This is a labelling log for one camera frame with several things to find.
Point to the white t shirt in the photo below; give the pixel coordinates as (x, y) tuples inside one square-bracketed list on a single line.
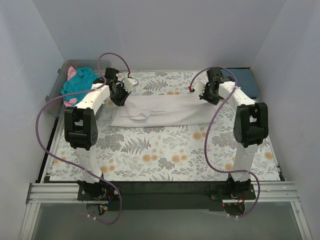
[(163, 111)]

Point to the folded dark blue t shirt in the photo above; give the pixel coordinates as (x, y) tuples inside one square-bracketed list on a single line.
[(246, 81)]

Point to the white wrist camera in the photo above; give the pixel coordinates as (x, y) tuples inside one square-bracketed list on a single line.
[(198, 88), (129, 83)]

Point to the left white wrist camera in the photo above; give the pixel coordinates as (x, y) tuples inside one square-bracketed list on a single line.
[(129, 83)]

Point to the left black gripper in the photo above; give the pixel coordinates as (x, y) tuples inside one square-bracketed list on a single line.
[(121, 94)]

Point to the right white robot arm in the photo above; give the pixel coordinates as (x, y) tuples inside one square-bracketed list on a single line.
[(250, 126)]

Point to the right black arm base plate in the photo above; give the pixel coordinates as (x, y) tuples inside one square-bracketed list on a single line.
[(231, 190)]

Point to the pink t shirt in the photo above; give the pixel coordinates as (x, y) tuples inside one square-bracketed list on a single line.
[(70, 74)]

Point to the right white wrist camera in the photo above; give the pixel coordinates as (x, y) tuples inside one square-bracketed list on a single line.
[(198, 88)]

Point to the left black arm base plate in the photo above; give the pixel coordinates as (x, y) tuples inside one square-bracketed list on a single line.
[(97, 191)]

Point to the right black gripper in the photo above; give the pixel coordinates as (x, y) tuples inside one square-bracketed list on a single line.
[(208, 94)]

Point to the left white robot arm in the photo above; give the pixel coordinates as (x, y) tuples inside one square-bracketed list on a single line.
[(80, 127)]

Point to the aluminium frame rail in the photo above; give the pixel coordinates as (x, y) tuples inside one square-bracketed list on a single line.
[(70, 192)]

